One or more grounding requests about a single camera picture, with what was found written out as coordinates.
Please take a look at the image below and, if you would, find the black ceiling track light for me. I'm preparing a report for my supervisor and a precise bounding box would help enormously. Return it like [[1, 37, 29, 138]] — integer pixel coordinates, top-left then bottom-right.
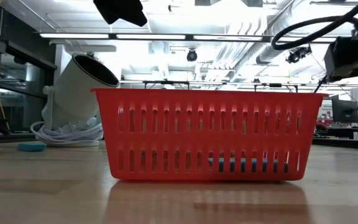
[[285, 44, 313, 65]]

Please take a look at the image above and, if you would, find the white coiled lamp cable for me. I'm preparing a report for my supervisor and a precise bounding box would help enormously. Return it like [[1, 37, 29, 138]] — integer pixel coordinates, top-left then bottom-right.
[[30, 119, 104, 147]]

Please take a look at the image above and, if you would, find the silver ventilation duct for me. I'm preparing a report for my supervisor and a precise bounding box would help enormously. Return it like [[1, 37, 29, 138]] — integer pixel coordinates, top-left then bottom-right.
[[255, 18, 312, 65]]

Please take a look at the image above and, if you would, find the black overhead light beam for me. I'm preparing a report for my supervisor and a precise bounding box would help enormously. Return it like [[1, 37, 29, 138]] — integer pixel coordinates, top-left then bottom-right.
[[34, 30, 338, 45]]

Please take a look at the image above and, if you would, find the small red background object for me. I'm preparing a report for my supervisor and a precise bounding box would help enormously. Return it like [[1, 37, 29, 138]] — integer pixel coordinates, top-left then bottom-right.
[[314, 121, 329, 132]]

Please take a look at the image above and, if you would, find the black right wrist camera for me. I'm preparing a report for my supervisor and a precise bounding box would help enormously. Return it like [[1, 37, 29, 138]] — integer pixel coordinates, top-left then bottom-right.
[[323, 43, 358, 83]]

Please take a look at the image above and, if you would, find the white LED light strip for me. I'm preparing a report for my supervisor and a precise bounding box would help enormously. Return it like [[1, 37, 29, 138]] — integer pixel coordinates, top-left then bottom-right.
[[193, 34, 264, 42], [270, 36, 337, 43], [116, 33, 187, 40], [39, 32, 110, 40]]

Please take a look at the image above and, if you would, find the black computer monitor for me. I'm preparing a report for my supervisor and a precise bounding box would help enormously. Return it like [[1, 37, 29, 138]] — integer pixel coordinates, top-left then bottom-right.
[[331, 94, 358, 124]]

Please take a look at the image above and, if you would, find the blue rectangular eraser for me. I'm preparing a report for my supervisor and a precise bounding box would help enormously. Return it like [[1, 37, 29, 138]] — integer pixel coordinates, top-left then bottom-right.
[[208, 157, 290, 174], [17, 142, 47, 153]]

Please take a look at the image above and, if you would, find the black background desk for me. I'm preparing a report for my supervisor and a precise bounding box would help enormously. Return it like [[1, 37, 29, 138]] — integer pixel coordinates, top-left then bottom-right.
[[314, 126, 358, 140]]

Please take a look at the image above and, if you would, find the white cylindrical desk lamp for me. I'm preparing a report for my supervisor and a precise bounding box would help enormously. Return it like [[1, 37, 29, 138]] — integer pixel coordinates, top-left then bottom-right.
[[42, 52, 120, 131]]

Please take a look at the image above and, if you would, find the white printed sign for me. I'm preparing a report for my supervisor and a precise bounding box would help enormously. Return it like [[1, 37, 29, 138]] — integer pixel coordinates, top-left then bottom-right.
[[321, 101, 334, 122]]

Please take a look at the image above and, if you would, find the red slotted plastic basket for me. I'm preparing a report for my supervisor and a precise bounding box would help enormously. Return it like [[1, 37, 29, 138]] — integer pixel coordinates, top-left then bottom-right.
[[91, 88, 328, 183]]

